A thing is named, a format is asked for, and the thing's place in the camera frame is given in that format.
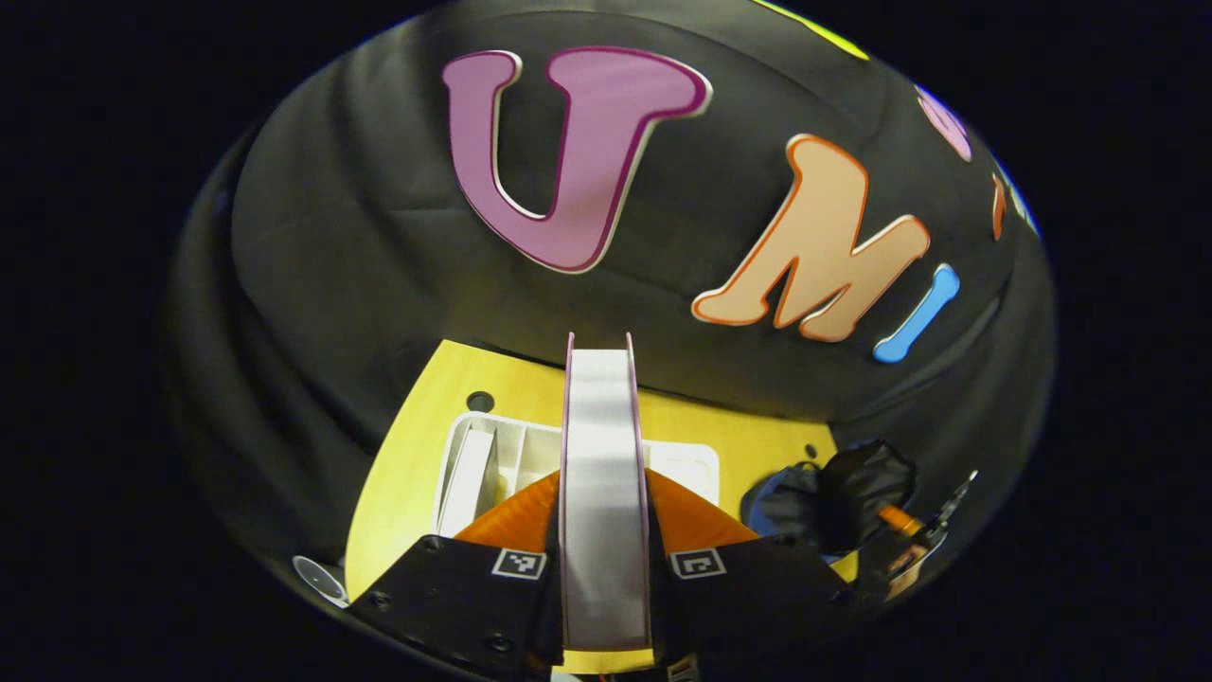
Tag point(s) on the grey round disc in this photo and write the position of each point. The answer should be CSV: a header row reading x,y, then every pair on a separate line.
x,y
317,578

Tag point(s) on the black backdrop cloth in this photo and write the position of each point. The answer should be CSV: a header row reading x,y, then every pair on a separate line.
x,y
379,237

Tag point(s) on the blue schoolbag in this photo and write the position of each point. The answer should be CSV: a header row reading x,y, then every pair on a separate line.
x,y
857,493

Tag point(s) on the pink cover book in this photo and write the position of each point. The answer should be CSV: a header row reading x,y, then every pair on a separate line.
x,y
606,493

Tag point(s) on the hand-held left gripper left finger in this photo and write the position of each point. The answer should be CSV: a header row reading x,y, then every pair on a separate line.
x,y
454,587

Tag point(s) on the white bookshelf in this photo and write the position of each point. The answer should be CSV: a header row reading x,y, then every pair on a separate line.
x,y
525,455

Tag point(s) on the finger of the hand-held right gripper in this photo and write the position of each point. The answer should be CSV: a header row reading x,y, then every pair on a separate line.
x,y
898,519

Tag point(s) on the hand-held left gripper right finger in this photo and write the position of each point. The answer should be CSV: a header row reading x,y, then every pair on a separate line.
x,y
748,587

